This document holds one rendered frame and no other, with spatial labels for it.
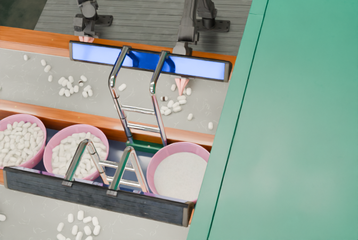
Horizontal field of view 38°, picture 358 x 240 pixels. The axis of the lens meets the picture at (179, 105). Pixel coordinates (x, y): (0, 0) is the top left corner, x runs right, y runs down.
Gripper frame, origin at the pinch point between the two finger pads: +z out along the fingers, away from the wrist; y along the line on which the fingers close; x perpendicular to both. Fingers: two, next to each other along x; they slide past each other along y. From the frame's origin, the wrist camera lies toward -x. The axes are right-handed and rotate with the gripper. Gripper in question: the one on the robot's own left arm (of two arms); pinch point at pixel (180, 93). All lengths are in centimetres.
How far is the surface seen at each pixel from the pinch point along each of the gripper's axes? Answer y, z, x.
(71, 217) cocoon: -26, 47, -41
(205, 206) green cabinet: 40, 4, -140
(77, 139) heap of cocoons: -37.7, 23.2, -16.3
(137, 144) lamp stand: -12.4, 22.0, -13.1
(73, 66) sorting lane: -54, -5, 7
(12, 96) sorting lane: -75, 11, -7
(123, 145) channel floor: -19.8, 23.9, -9.5
